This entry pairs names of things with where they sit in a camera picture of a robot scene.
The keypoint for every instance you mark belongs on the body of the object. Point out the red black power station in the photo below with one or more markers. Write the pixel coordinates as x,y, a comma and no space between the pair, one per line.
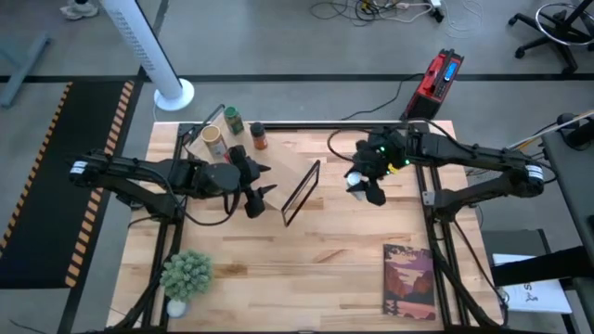
434,83

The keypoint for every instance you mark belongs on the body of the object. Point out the orange spice bottle black lid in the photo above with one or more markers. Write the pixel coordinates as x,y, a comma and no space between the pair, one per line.
257,130

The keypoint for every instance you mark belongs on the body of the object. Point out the dark grey desk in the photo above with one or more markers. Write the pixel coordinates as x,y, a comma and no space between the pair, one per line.
571,185

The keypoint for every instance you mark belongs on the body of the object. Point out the landscape cover book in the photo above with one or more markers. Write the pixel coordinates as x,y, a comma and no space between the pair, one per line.
408,283

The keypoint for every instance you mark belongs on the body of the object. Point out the white pole stand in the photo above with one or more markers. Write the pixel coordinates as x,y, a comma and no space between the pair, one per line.
176,99

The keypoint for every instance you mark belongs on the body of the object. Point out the yellow gripper tag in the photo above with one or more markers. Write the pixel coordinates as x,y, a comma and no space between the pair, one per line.
393,169

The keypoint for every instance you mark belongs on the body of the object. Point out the white lid spice jar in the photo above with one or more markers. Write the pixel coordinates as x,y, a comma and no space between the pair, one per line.
355,178

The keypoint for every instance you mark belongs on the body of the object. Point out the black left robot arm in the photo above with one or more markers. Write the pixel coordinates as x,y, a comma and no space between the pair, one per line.
139,171

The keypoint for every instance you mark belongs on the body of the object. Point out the black office chair base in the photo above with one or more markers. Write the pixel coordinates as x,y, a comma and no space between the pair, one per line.
559,41

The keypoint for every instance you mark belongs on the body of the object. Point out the black hazard striped floor mat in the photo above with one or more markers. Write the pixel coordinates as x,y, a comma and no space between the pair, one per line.
46,185

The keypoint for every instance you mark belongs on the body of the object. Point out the green lid spice jar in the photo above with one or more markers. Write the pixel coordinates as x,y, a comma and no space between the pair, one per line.
232,113

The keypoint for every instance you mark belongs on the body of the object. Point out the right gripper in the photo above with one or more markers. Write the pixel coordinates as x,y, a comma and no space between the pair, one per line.
376,153

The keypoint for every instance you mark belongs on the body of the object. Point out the person's shoe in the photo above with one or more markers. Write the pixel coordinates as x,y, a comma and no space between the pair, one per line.
79,9

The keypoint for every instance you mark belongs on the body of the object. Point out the wooden shelf black metal frame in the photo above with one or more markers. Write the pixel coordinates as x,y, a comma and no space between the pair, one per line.
287,171

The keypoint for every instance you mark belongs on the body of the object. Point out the grey desk foot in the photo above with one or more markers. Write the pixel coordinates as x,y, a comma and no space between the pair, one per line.
23,69

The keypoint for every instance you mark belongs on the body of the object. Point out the black metal table frame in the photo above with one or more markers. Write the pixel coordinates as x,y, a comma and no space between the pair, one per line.
301,125

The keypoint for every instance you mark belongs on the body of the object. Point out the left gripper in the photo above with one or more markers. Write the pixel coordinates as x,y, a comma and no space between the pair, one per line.
243,182

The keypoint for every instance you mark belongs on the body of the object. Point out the tan lid spice jar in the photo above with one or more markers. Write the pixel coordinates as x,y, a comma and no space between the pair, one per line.
211,134

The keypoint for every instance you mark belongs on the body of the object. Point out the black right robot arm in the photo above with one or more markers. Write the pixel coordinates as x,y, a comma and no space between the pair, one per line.
464,153

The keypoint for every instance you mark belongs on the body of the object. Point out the white printed paper sheet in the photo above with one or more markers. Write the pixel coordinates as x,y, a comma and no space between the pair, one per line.
533,297

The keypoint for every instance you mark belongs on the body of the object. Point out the black power strip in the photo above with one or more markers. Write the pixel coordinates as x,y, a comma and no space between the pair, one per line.
436,11

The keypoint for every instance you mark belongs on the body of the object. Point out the green potted artificial plant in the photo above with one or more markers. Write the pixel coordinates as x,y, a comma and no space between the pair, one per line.
185,273

